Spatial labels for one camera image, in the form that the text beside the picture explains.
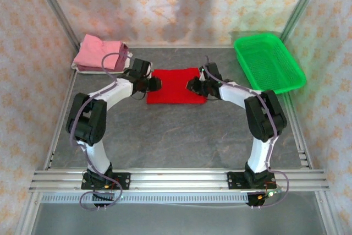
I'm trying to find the red t-shirt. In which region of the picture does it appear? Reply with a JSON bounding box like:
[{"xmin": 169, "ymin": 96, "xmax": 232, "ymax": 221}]
[{"xmin": 146, "ymin": 67, "xmax": 207, "ymax": 105}]

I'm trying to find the pink folded t-shirt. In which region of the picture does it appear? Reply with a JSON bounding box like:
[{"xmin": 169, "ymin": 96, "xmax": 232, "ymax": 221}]
[{"xmin": 73, "ymin": 34, "xmax": 129, "ymax": 70}]

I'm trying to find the green plastic basket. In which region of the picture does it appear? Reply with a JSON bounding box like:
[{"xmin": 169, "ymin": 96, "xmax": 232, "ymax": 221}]
[{"xmin": 233, "ymin": 32, "xmax": 307, "ymax": 95}]

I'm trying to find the small circuit board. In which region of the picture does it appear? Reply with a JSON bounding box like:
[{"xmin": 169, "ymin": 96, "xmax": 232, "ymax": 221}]
[{"xmin": 257, "ymin": 187, "xmax": 284, "ymax": 200}]

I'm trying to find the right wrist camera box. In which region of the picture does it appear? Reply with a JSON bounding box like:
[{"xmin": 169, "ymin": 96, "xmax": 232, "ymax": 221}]
[{"xmin": 202, "ymin": 63, "xmax": 223, "ymax": 82}]

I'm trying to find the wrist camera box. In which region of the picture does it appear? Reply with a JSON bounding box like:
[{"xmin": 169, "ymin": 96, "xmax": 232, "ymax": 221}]
[
  {"xmin": 131, "ymin": 58, "xmax": 153, "ymax": 79},
  {"xmin": 202, "ymin": 63, "xmax": 223, "ymax": 82}
]

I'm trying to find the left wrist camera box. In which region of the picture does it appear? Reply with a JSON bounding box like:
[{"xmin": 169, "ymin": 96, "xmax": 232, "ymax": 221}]
[{"xmin": 131, "ymin": 58, "xmax": 153, "ymax": 79}]

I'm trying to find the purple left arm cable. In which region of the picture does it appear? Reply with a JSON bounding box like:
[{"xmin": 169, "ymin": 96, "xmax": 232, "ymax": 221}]
[{"xmin": 70, "ymin": 52, "xmax": 132, "ymax": 211}]

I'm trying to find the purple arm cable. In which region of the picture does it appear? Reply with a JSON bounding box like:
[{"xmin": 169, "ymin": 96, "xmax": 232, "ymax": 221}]
[
  {"xmin": 70, "ymin": 52, "xmax": 132, "ymax": 211},
  {"xmin": 205, "ymin": 56, "xmax": 290, "ymax": 210}
]

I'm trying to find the aluminium mounting rail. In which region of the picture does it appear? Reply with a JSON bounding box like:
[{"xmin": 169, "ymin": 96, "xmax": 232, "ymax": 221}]
[{"xmin": 29, "ymin": 168, "xmax": 330, "ymax": 192}]

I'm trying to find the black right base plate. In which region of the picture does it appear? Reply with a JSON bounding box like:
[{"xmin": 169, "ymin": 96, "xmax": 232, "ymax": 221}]
[{"xmin": 227, "ymin": 171, "xmax": 276, "ymax": 191}]

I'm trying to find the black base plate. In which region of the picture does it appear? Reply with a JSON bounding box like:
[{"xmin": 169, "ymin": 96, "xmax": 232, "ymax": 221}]
[
  {"xmin": 81, "ymin": 172, "xmax": 131, "ymax": 191},
  {"xmin": 227, "ymin": 171, "xmax": 276, "ymax": 191}
]

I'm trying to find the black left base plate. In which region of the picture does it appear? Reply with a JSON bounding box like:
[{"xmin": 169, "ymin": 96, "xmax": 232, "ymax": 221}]
[{"xmin": 81, "ymin": 172, "xmax": 131, "ymax": 191}]

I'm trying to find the slotted grey cable duct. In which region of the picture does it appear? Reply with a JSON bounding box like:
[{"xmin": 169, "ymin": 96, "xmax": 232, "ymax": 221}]
[{"xmin": 40, "ymin": 192, "xmax": 250, "ymax": 204}]

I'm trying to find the aluminium frame post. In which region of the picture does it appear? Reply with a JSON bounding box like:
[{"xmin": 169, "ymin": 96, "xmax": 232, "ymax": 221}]
[
  {"xmin": 29, "ymin": 0, "xmax": 82, "ymax": 52},
  {"xmin": 280, "ymin": 0, "xmax": 327, "ymax": 40}
]

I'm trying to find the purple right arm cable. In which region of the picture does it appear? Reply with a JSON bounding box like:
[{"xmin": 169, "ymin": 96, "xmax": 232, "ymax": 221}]
[{"xmin": 205, "ymin": 56, "xmax": 290, "ymax": 210}]

